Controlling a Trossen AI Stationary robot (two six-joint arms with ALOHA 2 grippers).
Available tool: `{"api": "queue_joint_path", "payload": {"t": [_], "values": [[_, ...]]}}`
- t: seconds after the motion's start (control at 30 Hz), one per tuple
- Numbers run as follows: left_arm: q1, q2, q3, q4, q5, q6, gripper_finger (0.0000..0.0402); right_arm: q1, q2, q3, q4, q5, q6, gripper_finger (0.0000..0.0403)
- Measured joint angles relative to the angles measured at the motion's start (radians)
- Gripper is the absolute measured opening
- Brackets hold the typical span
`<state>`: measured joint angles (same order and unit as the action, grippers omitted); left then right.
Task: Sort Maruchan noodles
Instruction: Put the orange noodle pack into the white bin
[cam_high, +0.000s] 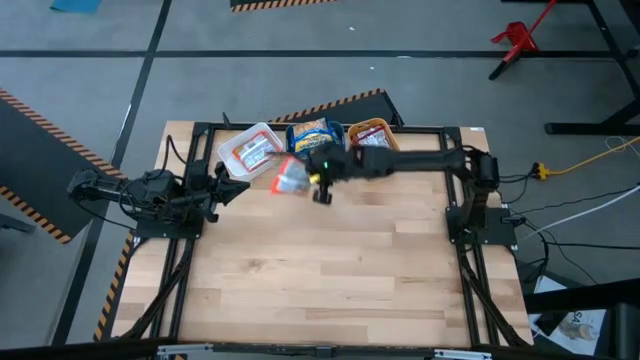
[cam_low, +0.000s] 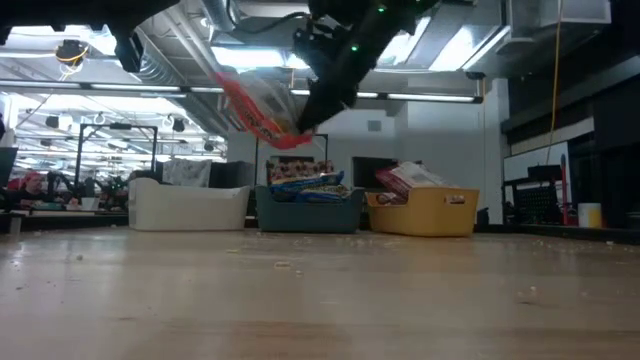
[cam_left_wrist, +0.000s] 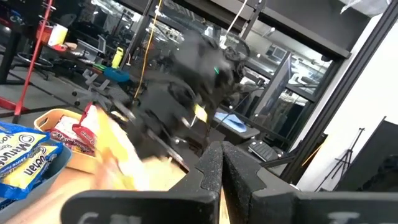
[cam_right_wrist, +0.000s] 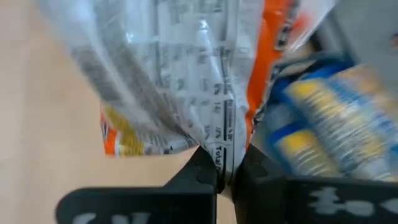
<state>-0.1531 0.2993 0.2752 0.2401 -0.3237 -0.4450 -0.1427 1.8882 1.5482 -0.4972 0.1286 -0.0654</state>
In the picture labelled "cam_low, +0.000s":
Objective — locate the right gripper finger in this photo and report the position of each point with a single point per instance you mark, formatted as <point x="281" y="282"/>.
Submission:
<point x="340" y="97"/>
<point x="317" y="100"/>

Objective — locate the orange Maruchan noodle pack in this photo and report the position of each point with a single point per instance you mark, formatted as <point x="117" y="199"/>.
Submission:
<point x="252" y="117"/>

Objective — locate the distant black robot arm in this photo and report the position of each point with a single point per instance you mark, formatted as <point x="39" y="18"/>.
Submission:
<point x="112" y="195"/>
<point x="60" y="185"/>

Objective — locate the long ceiling light bar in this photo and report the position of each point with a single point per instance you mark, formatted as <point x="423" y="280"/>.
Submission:
<point x="430" y="97"/>

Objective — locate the black ceiling spotlight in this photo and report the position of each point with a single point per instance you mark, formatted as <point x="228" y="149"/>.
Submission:
<point x="178" y="125"/>
<point x="52" y="121"/>

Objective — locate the black box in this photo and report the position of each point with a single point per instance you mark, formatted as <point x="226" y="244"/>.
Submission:
<point x="230" y="175"/>

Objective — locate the blue plastic bin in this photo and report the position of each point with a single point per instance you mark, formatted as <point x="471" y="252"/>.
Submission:
<point x="310" y="217"/>

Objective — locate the yellow plastic bin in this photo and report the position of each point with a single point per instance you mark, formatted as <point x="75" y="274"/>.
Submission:
<point x="425" y="215"/>

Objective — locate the white printed sheet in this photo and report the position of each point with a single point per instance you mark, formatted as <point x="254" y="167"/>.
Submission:
<point x="186" y="172"/>

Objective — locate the white plastic bin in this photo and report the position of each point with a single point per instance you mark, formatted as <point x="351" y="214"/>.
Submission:
<point x="185" y="210"/>

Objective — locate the dark monitor screen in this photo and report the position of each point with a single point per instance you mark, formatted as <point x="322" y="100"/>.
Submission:
<point x="7" y="167"/>

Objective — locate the person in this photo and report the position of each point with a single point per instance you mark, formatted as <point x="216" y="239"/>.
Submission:
<point x="32" y="192"/>

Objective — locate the black pegboard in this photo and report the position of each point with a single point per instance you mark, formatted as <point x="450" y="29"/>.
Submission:
<point x="537" y="205"/>

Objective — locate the white and yellow container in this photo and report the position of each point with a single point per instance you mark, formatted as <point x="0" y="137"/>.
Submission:
<point x="590" y="216"/>

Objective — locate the grey wall vent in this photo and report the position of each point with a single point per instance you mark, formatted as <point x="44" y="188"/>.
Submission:
<point x="374" y="125"/>

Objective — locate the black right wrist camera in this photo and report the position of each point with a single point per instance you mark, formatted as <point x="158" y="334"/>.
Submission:
<point x="315" y="47"/>

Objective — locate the silver round air duct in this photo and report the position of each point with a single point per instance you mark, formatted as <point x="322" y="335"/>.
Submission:
<point x="220" y="15"/>

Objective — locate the black aluminium table frame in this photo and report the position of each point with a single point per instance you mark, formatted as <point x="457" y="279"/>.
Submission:
<point x="550" y="234"/>

